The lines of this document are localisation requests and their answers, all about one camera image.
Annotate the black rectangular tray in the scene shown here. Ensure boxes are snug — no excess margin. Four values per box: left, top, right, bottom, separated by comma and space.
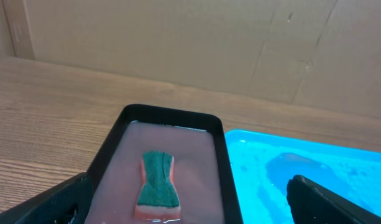
86, 104, 242, 223

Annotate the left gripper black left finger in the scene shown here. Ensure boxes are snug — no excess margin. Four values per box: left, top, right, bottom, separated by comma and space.
0, 172, 93, 224

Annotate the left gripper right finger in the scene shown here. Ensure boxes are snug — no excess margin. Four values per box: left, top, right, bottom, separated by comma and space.
287, 175, 381, 224

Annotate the teal serving tray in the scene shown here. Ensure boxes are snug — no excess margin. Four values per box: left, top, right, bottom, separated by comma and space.
225, 130, 381, 224

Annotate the green and orange sponge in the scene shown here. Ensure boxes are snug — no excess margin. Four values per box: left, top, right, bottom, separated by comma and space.
134, 151, 181, 222

